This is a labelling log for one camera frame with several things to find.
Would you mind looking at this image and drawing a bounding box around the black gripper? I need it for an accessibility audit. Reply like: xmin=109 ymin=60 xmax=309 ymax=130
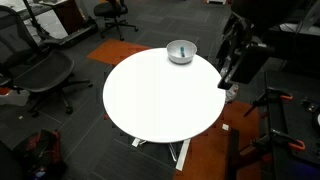
xmin=215 ymin=35 xmax=276 ymax=91

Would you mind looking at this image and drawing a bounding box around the crumpled white plastic bag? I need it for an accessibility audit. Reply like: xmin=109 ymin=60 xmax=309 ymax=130
xmin=225 ymin=83 xmax=240 ymax=103

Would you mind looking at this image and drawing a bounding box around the white bowl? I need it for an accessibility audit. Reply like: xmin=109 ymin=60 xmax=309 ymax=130
xmin=166 ymin=39 xmax=198 ymax=65

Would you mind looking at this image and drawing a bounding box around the black robot stand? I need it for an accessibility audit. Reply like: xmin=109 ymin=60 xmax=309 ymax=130
xmin=264 ymin=69 xmax=320 ymax=180

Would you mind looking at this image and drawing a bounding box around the small black device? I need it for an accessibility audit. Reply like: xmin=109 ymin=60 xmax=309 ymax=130
xmin=301 ymin=98 xmax=320 ymax=115

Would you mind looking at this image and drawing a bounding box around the white metal table base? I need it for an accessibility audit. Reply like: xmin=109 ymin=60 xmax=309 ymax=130
xmin=131 ymin=137 xmax=192 ymax=172

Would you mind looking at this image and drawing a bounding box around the black padded office chair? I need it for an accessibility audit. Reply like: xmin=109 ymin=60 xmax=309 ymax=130
xmin=93 ymin=0 xmax=140 ymax=42

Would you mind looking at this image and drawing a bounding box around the black kick scooter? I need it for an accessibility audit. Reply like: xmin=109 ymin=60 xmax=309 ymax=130
xmin=22 ymin=0 xmax=100 ymax=48

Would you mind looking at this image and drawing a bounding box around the brown wooden cabinet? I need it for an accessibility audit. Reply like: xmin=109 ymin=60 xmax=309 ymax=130
xmin=53 ymin=0 xmax=86 ymax=36

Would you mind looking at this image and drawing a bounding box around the black mesh office chair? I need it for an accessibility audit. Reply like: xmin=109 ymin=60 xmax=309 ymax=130
xmin=0 ymin=4 xmax=94 ymax=118

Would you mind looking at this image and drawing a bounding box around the red and black backpack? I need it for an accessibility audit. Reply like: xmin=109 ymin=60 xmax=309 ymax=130
xmin=13 ymin=129 xmax=68 ymax=180

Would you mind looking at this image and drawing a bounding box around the black clamp with orange handle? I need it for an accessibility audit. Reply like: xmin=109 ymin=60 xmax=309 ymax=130
xmin=251 ymin=128 xmax=307 ymax=153
xmin=243 ymin=86 xmax=295 ymax=118

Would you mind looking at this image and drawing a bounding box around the black metal post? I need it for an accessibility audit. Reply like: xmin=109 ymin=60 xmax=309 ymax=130
xmin=227 ymin=128 xmax=242 ymax=180

